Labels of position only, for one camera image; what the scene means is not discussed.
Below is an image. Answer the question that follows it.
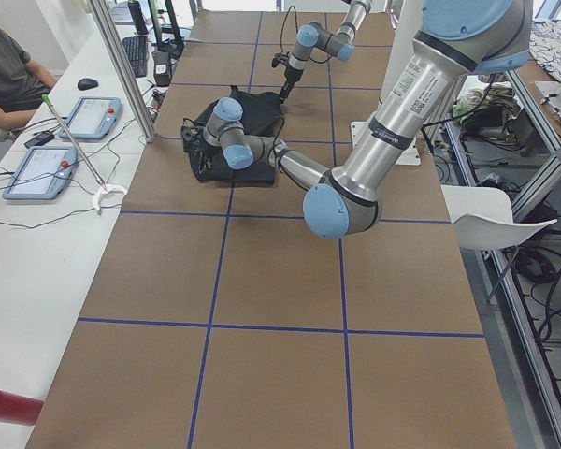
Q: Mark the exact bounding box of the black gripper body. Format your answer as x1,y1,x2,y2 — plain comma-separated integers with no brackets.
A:
186,138,220,173
284,65,304,86

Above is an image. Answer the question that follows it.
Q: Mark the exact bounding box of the black printed t-shirt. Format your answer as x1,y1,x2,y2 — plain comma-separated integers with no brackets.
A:
181,86,283,185

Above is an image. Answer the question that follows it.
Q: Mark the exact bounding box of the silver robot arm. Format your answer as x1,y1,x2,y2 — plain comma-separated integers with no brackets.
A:
198,1,533,239
271,0,373,103

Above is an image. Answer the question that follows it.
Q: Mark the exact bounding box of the white reacher grabber stick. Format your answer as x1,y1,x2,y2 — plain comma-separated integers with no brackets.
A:
42,94,128,215

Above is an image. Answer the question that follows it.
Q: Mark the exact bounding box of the far blue teach pendant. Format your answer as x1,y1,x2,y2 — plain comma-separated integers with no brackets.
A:
65,96,122,140

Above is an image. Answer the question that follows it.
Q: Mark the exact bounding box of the blue teach pendant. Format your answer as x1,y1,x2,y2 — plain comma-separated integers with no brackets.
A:
65,96,122,140
2,146,78,200

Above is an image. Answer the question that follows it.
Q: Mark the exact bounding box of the black keyboard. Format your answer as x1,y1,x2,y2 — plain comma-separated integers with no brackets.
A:
122,36,148,78

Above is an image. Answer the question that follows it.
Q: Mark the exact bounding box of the black computer mouse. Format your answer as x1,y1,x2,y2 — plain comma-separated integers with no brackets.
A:
77,78,99,91

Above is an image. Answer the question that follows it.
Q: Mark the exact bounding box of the near blue teach pendant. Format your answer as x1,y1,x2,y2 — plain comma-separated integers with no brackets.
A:
2,146,78,200

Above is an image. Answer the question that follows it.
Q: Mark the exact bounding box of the seated person grey shirt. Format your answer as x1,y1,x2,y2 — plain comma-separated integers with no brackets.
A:
0,28,57,132

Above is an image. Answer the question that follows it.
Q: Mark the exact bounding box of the white plastic chair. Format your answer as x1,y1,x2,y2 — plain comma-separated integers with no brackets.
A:
441,184,557,251

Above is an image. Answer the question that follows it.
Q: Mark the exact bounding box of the red cylinder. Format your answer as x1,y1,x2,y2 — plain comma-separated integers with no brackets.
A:
0,390,44,426

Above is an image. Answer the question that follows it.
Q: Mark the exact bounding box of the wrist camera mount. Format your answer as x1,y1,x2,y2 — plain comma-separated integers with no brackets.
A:
180,123,203,143
271,52,289,68

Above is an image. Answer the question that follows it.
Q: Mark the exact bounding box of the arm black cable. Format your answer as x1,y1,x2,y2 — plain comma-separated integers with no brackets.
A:
279,5,331,65

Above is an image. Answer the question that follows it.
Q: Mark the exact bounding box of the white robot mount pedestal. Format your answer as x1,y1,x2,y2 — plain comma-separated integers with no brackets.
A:
344,1,428,170

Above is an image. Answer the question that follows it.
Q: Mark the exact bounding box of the aluminium frame post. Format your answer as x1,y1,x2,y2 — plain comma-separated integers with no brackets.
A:
88,0,156,143

